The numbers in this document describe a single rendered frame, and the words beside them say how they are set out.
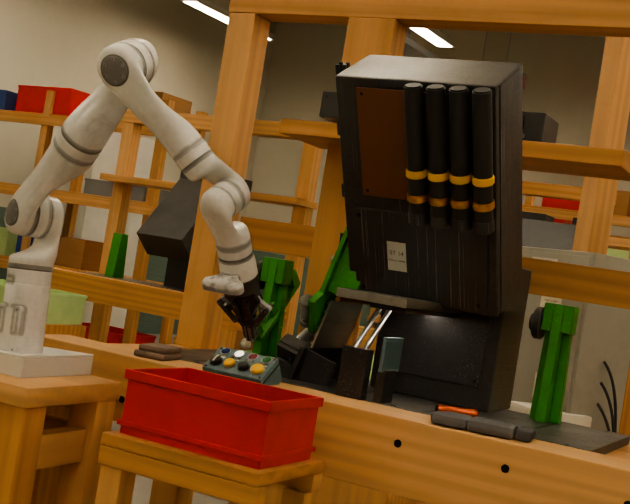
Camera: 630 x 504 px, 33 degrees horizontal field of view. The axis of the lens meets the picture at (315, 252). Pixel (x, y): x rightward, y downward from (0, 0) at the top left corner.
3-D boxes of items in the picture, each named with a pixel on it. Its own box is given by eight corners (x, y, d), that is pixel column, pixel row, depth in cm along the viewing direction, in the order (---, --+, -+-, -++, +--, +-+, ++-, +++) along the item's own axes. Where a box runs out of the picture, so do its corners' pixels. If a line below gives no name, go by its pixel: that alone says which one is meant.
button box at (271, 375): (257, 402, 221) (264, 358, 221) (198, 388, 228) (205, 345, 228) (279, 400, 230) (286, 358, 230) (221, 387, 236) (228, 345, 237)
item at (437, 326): (487, 413, 239) (511, 265, 239) (366, 386, 253) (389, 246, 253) (510, 409, 255) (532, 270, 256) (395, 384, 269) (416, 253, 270)
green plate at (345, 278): (341, 322, 239) (377, 237, 237) (311, 307, 243) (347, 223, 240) (361, 324, 249) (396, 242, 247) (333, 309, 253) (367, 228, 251)
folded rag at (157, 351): (164, 361, 236) (166, 348, 236) (132, 355, 238) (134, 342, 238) (182, 360, 246) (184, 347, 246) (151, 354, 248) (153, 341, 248)
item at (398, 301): (404, 314, 213) (407, 299, 213) (334, 301, 221) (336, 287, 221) (466, 319, 248) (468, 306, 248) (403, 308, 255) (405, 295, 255)
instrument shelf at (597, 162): (621, 166, 239) (624, 149, 239) (278, 132, 280) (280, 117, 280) (640, 182, 261) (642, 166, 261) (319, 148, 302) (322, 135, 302)
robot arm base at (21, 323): (20, 353, 215) (31, 270, 215) (-13, 347, 219) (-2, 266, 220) (51, 353, 223) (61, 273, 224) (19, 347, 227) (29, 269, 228)
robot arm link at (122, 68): (202, 154, 196) (220, 142, 203) (115, 36, 193) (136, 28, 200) (168, 180, 200) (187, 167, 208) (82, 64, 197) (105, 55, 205)
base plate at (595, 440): (589, 461, 203) (591, 450, 203) (131, 357, 253) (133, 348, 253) (629, 444, 240) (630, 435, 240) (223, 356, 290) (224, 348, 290)
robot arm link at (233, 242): (233, 268, 204) (259, 247, 210) (220, 198, 196) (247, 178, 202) (205, 262, 207) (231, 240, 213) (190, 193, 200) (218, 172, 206)
